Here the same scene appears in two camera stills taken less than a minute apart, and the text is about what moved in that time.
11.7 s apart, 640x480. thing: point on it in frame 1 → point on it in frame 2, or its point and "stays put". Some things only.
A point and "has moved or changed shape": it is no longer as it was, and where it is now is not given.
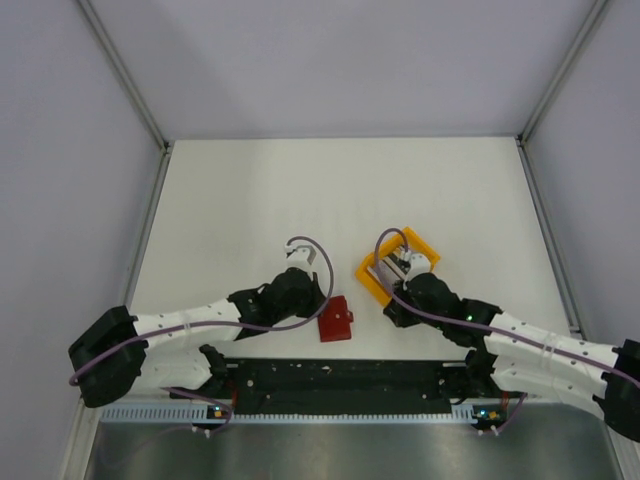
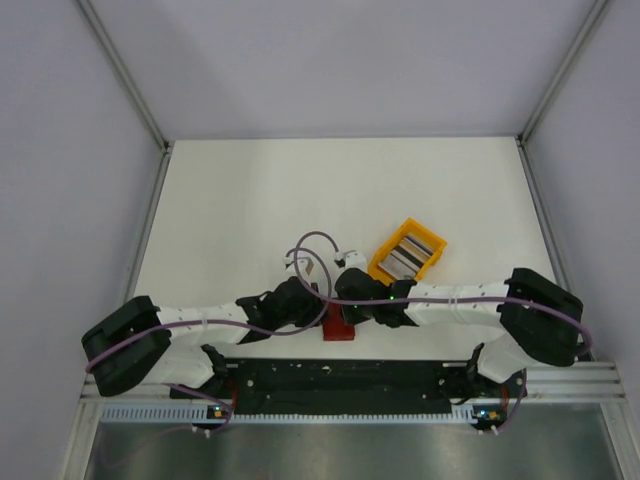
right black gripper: x=397 y=313 → x=351 y=317
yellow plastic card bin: x=381 y=271 has moved or changed shape
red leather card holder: x=335 y=320 stays put
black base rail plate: x=338 y=386 stays put
